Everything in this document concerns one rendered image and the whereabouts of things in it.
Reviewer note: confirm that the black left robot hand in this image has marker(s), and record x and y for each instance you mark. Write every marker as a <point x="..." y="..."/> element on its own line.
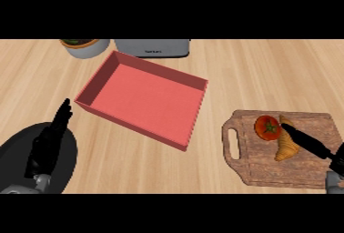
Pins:
<point x="45" y="148"/>

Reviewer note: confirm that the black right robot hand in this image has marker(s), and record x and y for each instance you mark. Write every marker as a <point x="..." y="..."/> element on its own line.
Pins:
<point x="309" y="142"/>

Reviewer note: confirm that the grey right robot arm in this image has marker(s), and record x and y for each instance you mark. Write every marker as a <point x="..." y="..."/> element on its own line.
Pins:
<point x="336" y="182"/>

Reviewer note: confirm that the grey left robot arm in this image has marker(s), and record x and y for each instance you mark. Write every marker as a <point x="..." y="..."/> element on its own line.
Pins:
<point x="32" y="185"/>

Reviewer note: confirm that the red tomato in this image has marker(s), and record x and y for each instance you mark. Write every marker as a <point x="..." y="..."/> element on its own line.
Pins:
<point x="267" y="128"/>

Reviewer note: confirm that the brown wooden cutting board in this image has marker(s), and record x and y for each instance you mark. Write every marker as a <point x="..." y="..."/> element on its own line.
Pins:
<point x="269" y="164"/>

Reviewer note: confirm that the red cardboard box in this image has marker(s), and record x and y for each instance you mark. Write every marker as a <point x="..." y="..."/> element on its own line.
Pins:
<point x="148" y="97"/>

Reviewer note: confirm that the golden croissant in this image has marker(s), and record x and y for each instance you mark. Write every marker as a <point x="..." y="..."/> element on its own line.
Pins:
<point x="287" y="148"/>

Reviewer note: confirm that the dark grey round plate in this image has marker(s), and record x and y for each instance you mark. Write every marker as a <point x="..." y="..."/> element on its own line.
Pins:
<point x="16" y="151"/>

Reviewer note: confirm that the white plant pot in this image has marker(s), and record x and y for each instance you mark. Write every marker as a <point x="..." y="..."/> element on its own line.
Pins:
<point x="85" y="48"/>

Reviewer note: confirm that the grey toaster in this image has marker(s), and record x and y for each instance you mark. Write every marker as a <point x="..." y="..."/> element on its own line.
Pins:
<point x="153" y="48"/>

